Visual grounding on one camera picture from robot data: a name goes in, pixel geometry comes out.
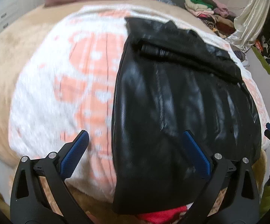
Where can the black leather jacket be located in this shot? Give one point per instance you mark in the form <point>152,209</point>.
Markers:
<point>170,81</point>

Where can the cream satin curtain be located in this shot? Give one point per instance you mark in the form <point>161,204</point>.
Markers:
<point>249,24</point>

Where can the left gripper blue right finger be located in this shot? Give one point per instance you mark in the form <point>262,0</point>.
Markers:
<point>230,194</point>

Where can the pile of colourful clothes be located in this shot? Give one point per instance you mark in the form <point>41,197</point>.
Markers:
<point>215,15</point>

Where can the white pink patterned blanket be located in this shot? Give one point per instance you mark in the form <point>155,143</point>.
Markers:
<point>135,79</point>

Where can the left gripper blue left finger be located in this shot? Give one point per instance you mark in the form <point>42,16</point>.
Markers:
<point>29,203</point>

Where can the red cloth item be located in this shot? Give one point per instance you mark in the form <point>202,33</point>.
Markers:
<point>166,216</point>

